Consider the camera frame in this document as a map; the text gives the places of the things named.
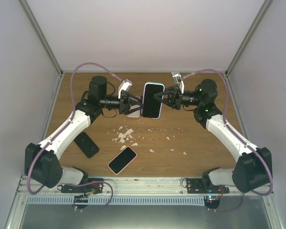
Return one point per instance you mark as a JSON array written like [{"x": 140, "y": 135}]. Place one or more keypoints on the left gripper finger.
[
  {"x": 135, "y": 109},
  {"x": 132, "y": 99}
]

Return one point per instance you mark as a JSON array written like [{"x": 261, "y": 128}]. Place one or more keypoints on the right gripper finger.
[
  {"x": 169, "y": 91},
  {"x": 168, "y": 102}
]

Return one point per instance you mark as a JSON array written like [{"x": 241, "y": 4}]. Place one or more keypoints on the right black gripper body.
[{"x": 176, "y": 99}]

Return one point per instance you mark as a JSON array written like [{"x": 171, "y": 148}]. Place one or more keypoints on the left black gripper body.
[{"x": 123, "y": 107}]

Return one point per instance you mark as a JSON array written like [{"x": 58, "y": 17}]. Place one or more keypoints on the beige phone case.
[{"x": 134, "y": 114}]

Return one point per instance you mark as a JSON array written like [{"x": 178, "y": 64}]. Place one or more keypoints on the phone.
[
  {"x": 122, "y": 160},
  {"x": 151, "y": 107}
]

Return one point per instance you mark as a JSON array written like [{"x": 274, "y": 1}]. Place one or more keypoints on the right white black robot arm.
[{"x": 253, "y": 164}]

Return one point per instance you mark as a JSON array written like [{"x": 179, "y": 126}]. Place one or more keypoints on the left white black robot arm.
[{"x": 42, "y": 159}]

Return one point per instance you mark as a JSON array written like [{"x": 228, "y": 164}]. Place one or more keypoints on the black phone face down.
[{"x": 86, "y": 145}]

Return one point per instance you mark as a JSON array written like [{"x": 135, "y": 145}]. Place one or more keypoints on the white debris pile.
[{"x": 126, "y": 136}]

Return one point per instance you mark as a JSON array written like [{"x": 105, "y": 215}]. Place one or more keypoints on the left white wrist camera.
[{"x": 124, "y": 86}]

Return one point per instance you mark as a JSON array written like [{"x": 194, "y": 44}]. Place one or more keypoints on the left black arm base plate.
[{"x": 88, "y": 186}]

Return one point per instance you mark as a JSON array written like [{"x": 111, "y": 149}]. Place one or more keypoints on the aluminium front rail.
[{"x": 129, "y": 186}]

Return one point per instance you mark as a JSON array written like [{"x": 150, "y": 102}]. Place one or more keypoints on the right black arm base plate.
[{"x": 202, "y": 186}]

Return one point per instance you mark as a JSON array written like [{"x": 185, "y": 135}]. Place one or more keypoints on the grey slotted cable duct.
[{"x": 118, "y": 200}]

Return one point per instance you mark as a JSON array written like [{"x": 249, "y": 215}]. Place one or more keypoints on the right aluminium corner post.
[{"x": 249, "y": 34}]

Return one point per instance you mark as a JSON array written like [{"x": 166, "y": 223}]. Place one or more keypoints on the aluminium corner post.
[
  {"x": 34, "y": 23},
  {"x": 249, "y": 34}
]

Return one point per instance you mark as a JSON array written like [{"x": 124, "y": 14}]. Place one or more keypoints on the left aluminium corner post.
[{"x": 34, "y": 23}]

